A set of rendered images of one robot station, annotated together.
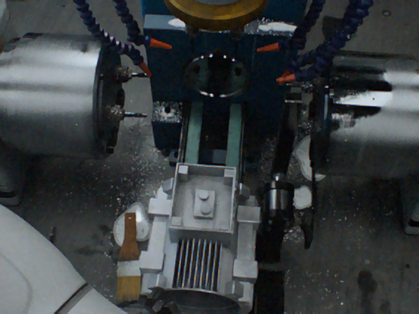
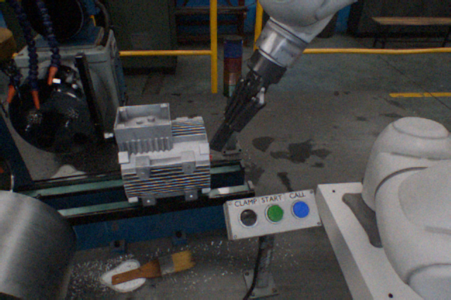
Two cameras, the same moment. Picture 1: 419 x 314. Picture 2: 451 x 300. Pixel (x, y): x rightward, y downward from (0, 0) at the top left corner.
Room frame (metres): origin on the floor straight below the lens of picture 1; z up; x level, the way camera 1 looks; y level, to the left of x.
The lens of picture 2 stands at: (0.43, 0.64, 1.49)
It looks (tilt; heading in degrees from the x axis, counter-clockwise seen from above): 36 degrees down; 254
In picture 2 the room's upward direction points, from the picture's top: straight up
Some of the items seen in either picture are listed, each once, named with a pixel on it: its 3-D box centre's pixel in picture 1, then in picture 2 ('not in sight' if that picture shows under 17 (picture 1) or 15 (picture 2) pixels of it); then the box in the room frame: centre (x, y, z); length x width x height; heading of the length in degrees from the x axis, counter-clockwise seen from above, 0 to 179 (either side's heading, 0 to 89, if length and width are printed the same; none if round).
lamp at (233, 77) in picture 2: not in sight; (232, 75); (0.13, -0.26, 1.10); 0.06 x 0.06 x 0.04
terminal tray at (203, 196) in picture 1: (203, 205); (145, 128); (0.44, 0.01, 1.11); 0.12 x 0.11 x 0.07; 175
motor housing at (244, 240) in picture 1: (201, 250); (166, 158); (0.40, 0.02, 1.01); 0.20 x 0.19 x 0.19; 175
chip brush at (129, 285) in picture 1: (129, 256); (154, 268); (0.47, 0.17, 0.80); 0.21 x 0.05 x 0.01; 3
